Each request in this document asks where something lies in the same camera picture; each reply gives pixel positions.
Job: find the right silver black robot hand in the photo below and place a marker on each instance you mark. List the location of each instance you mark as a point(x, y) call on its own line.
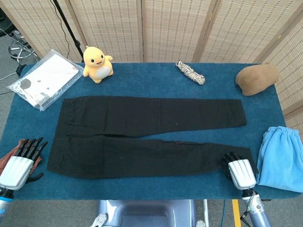
point(241, 172)

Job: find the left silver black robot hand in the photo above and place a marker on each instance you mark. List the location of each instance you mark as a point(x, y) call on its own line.
point(16, 170)

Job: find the black trousers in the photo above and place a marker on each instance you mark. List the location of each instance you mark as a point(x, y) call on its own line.
point(142, 116)

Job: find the rust brown cloth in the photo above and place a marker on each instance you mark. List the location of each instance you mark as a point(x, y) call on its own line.
point(7, 158)

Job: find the yellow floor tape strip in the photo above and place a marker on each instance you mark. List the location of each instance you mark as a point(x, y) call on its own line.
point(236, 212)

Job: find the white table leg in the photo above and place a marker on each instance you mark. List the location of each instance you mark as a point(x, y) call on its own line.
point(206, 210)

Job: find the dark blue tablecloth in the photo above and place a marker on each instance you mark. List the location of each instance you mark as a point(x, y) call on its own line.
point(151, 189)

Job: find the clear plastic bag white garment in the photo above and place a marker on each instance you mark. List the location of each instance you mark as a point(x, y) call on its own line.
point(47, 75)

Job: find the blue-grey robot torso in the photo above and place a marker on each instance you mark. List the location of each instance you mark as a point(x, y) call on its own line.
point(146, 212)

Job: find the chrome swivel chair base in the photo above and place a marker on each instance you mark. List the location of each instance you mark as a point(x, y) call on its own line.
point(22, 48)

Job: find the yellow plush dinosaur toy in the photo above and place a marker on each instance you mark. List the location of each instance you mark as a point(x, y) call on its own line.
point(94, 71)

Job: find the black chair seat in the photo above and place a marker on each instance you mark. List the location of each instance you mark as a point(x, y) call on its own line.
point(4, 26)

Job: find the black tripod stand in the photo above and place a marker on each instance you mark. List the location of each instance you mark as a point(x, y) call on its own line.
point(71, 33)

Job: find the bamboo folding screen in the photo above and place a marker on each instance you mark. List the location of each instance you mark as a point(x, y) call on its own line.
point(111, 28)

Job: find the white perforated metal bracket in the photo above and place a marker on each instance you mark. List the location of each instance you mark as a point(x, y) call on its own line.
point(99, 220)
point(200, 224)

